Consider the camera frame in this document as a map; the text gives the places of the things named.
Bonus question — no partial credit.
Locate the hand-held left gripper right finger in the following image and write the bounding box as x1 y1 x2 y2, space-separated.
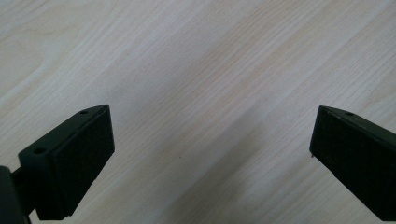
308 105 396 222

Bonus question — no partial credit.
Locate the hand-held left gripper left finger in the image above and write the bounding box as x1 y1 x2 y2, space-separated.
11 104 116 221

